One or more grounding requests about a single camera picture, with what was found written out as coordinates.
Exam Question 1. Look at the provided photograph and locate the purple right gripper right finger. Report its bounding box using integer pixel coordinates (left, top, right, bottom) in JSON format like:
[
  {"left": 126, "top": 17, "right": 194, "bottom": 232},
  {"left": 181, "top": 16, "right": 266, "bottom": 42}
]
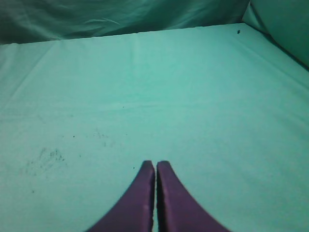
[{"left": 156, "top": 161, "right": 228, "bottom": 232}]

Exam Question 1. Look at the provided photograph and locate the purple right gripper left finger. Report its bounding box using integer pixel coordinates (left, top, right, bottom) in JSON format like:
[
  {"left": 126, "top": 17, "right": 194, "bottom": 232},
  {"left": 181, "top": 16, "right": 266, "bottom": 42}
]
[{"left": 88, "top": 160, "right": 155, "bottom": 232}]

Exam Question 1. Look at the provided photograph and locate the green table cloth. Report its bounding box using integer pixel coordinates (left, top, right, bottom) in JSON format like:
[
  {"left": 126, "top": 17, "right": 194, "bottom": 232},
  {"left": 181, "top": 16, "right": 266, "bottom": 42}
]
[{"left": 0, "top": 24, "right": 309, "bottom": 232}]

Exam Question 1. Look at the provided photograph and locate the green backdrop cloth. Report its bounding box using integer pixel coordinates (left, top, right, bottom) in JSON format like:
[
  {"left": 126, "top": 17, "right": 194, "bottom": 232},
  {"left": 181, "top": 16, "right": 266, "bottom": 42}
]
[{"left": 0, "top": 0, "right": 309, "bottom": 65}]

